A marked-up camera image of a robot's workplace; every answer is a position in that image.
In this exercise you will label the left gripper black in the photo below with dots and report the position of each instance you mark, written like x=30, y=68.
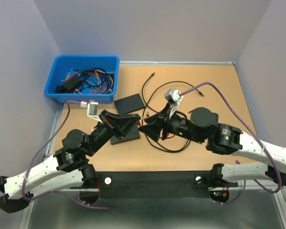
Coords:
x=107, y=116

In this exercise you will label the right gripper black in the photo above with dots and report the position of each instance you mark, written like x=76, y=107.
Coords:
x=154, y=129

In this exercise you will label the black network switch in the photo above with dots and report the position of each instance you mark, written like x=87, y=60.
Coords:
x=129, y=104
x=132, y=135

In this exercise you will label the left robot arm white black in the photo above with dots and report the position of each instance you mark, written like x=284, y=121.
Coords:
x=68, y=167

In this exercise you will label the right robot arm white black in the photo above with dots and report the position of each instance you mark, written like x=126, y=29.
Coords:
x=269, y=160

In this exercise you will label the black base mat strip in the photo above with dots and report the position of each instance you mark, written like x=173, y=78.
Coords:
x=158, y=184

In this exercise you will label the blue plastic bin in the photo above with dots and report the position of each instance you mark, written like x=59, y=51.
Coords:
x=69, y=64

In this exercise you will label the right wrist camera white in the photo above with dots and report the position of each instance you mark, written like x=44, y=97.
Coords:
x=174, y=99

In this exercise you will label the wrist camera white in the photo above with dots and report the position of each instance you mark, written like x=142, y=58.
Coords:
x=91, y=107
x=174, y=99

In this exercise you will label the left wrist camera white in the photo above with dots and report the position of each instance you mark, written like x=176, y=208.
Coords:
x=91, y=107

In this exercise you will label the aluminium frame rail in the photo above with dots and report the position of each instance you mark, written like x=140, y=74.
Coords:
x=27, y=213

